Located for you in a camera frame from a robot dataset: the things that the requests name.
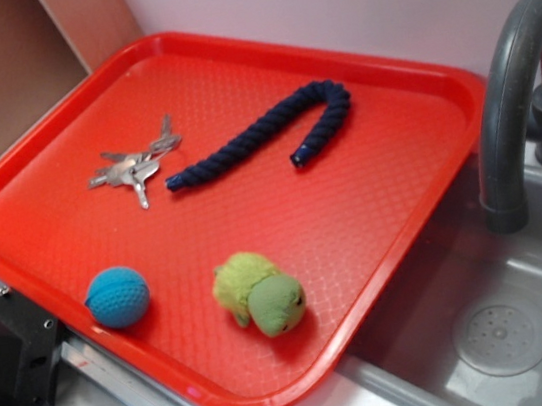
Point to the green plush turtle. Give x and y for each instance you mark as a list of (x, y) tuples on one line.
[(254, 290)]

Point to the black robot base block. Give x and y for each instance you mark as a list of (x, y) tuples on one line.
[(30, 343)]

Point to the red plastic tray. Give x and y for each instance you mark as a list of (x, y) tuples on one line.
[(341, 224)]

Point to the silver key bunch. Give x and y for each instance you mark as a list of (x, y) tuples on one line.
[(134, 169)]

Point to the blue textured ball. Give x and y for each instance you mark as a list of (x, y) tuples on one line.
[(118, 297)]

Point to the grey toy sink basin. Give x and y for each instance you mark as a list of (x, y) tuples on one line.
[(460, 322)]

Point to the grey curved faucet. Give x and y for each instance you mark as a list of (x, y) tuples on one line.
[(512, 116)]

